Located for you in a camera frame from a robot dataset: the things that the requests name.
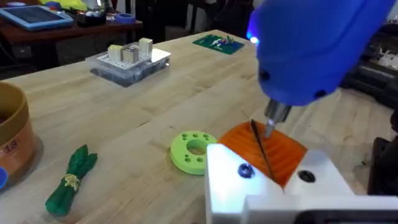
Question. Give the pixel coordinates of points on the white orange left gripper left finger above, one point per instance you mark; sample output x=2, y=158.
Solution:
x=227, y=180

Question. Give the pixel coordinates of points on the white orange left gripper right finger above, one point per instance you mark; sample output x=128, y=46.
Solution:
x=286, y=152

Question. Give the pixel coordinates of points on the blue electric screwdriver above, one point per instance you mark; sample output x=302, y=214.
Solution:
x=311, y=46

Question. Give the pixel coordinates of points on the green toy vegetable bundle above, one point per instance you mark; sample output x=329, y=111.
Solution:
x=70, y=183

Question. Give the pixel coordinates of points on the brown toy bucket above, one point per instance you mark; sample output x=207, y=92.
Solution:
x=14, y=130

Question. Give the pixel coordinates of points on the green disc with holes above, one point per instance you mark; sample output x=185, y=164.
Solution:
x=186, y=155

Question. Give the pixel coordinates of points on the green board with toy blocks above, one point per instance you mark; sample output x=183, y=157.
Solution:
x=219, y=43

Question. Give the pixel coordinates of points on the clear box with white blocks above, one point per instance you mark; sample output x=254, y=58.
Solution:
x=130, y=67

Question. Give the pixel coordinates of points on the blue tape roll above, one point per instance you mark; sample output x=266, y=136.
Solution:
x=125, y=18

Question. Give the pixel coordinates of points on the dark brown side table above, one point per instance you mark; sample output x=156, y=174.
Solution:
x=71, y=31

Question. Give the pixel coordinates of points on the yellow cloth heap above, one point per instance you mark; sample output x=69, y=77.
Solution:
x=66, y=4

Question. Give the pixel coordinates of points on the blue flat tray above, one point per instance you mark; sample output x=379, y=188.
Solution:
x=34, y=17

